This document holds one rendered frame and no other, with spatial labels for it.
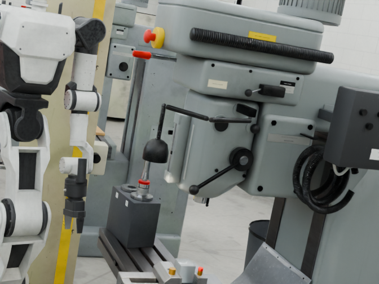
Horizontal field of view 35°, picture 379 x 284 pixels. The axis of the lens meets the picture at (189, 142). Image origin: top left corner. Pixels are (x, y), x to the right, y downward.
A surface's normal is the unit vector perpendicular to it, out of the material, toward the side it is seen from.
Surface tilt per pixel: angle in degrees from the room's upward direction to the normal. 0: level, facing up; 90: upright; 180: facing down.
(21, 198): 80
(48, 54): 90
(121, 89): 90
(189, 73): 90
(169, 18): 90
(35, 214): 66
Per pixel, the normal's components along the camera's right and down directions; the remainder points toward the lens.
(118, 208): -0.86, -0.06
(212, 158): 0.28, 0.23
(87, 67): 0.53, 0.22
